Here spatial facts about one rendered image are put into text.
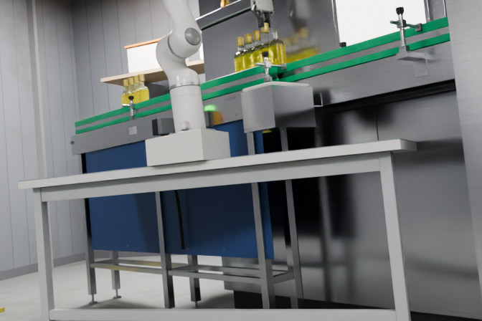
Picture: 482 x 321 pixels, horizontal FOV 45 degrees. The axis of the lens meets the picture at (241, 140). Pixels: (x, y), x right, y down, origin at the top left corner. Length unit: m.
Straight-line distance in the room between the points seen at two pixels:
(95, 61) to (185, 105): 4.32
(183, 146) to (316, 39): 0.82
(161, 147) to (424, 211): 1.01
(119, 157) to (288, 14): 1.30
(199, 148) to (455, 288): 1.05
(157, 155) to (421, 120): 1.00
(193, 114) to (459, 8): 1.01
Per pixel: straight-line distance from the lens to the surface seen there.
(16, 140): 5.84
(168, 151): 2.16
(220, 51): 3.12
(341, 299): 2.64
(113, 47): 6.39
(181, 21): 2.28
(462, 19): 1.83
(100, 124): 3.58
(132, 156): 3.28
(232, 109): 2.56
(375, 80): 2.17
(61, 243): 6.20
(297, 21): 2.69
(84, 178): 2.42
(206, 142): 2.13
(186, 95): 2.23
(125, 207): 3.37
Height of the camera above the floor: 0.66
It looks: 4 degrees up
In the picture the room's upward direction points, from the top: 5 degrees counter-clockwise
